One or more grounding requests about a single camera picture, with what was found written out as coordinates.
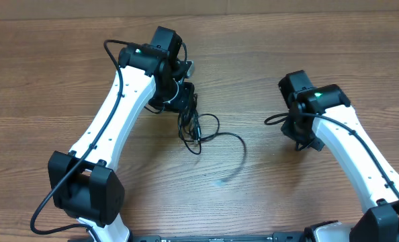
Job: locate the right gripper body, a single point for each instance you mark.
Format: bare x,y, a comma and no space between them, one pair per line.
298,134

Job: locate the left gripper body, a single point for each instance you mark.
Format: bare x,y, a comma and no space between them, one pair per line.
175,97

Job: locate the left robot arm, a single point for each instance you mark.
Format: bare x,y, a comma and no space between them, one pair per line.
84,181

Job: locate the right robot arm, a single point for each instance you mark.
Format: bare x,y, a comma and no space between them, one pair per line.
320,117

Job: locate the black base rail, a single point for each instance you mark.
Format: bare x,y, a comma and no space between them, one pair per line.
274,237

